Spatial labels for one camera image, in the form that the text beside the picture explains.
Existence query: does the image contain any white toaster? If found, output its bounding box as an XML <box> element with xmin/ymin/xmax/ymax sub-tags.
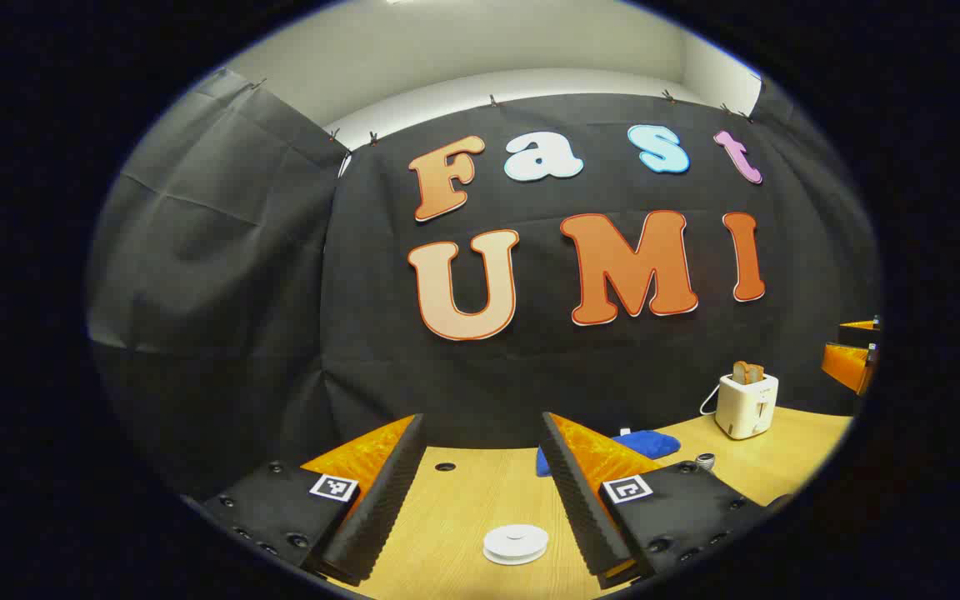
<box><xmin>714</xmin><ymin>372</ymin><xmax>780</xmax><ymax>441</ymax></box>

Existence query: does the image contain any black backdrop cloth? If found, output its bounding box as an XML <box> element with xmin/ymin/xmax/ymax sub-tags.
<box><xmin>87</xmin><ymin>68</ymin><xmax>881</xmax><ymax>501</ymax></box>

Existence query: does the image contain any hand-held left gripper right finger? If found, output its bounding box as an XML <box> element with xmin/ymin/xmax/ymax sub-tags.
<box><xmin>540</xmin><ymin>412</ymin><xmax>793</xmax><ymax>591</ymax></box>

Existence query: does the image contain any blue towel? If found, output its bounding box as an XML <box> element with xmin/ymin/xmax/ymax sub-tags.
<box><xmin>535</xmin><ymin>429</ymin><xmax>683</xmax><ymax>478</ymax></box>

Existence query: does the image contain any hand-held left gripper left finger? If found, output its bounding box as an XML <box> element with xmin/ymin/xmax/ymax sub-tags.
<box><xmin>199</xmin><ymin>413</ymin><xmax>428</xmax><ymax>587</ymax></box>

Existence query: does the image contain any white saucer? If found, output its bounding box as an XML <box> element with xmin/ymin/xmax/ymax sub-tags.
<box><xmin>482</xmin><ymin>546</ymin><xmax>548</xmax><ymax>567</ymax></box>

